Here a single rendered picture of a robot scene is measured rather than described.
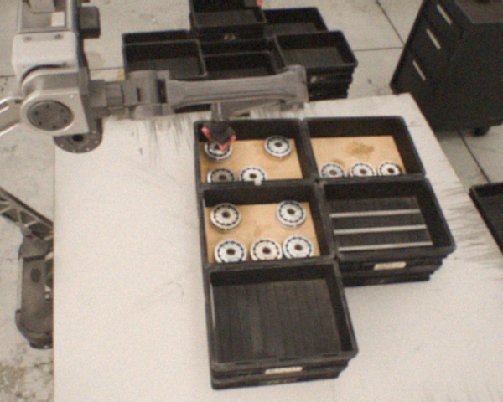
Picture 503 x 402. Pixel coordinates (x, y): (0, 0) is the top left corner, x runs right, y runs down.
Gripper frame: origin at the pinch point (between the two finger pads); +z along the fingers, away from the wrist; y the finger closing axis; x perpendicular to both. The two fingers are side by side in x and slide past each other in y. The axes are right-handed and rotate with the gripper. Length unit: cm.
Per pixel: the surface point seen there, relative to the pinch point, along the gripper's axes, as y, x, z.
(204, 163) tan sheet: -0.6, 7.3, 4.2
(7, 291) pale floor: 51, 85, 86
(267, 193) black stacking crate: -28.0, 2.8, -2.2
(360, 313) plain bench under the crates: -75, 3, 17
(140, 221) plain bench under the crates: 1.7, 35.7, 16.8
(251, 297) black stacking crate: -50, 31, 4
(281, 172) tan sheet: -21.8, -11.3, 4.4
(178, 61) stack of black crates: 84, -47, 39
